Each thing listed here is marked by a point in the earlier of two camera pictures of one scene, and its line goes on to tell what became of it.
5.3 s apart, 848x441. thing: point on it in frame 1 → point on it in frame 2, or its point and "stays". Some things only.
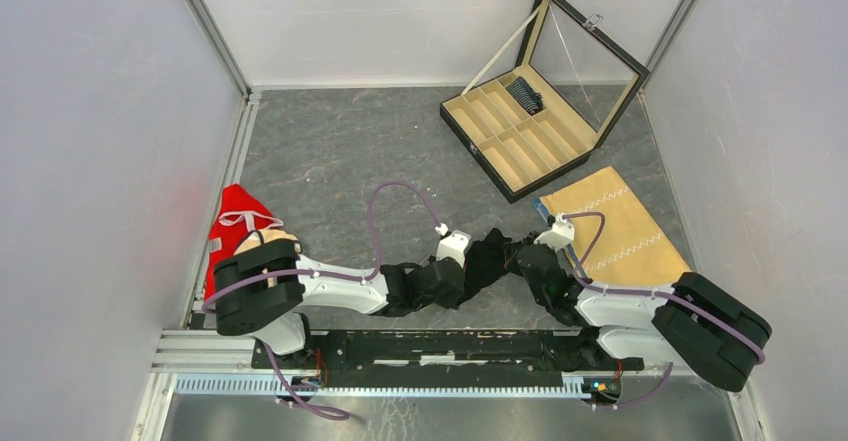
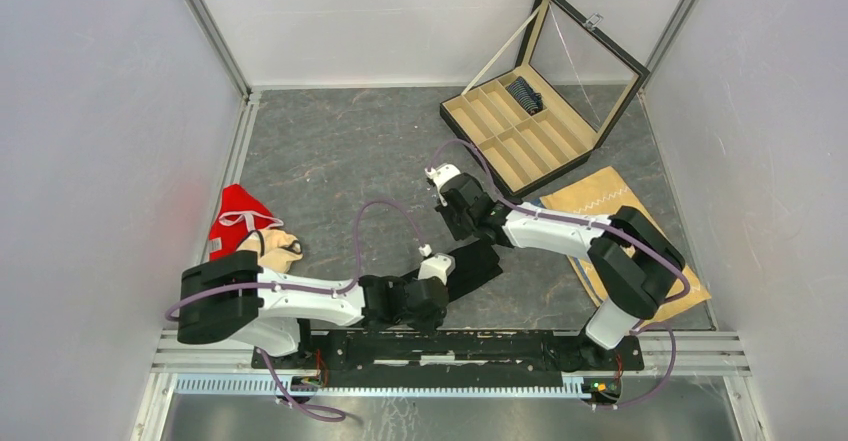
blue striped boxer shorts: [530, 100] stays
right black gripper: [548, 249] → [458, 232]
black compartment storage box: [586, 75] stays
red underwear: [238, 217] stays
